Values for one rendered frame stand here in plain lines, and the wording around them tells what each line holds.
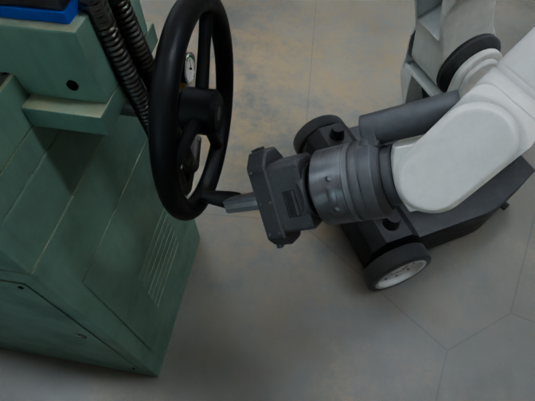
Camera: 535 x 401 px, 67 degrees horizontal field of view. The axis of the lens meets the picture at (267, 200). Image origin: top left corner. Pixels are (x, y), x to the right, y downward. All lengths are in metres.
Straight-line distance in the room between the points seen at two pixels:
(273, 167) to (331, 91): 1.37
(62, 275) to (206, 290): 0.69
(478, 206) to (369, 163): 0.97
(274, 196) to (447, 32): 0.56
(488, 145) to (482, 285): 1.08
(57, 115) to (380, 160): 0.35
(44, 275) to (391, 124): 0.47
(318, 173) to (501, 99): 0.18
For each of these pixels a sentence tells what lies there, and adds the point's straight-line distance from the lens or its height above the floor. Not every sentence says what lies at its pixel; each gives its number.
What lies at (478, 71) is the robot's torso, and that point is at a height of 0.64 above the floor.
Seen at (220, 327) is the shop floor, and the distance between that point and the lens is 1.24.
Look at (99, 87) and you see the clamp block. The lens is 0.48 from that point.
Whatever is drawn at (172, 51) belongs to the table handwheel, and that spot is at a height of 0.94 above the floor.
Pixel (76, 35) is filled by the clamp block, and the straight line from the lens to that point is 0.44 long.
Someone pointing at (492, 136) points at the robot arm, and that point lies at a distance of 0.37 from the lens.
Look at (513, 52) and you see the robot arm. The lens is 0.41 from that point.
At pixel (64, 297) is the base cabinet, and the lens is 0.67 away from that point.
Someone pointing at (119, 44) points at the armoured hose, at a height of 0.92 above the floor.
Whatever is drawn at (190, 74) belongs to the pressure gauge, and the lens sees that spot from 0.86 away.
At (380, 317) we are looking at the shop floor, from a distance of 1.28.
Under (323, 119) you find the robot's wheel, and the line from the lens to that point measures 1.40.
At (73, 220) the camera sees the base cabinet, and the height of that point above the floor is 0.68.
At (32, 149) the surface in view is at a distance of 0.55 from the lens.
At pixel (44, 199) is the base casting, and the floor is 0.76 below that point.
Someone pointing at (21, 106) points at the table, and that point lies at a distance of 0.53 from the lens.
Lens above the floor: 1.18
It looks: 57 degrees down
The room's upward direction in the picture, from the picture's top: straight up
